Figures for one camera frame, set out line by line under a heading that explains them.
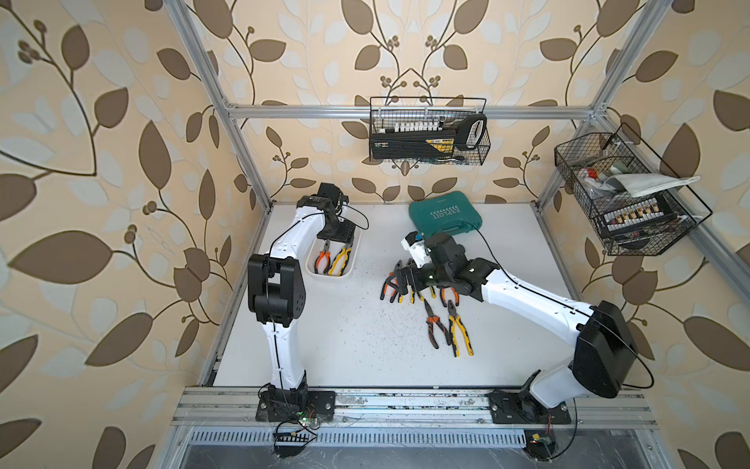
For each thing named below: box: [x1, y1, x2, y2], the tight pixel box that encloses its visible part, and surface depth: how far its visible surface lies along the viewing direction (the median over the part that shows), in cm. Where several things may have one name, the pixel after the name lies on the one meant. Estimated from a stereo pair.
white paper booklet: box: [604, 173, 701, 197], surface depth 63 cm
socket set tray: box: [602, 197, 676, 234], surface depth 69 cm
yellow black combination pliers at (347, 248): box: [328, 243, 353, 277], surface depth 105 cm
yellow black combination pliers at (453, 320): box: [447, 299, 474, 358], surface depth 88 cm
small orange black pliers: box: [314, 240, 332, 275], surface depth 106 cm
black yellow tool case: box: [371, 128, 459, 160], surface depth 86 cm
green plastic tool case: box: [408, 190, 483, 238], surface depth 114 cm
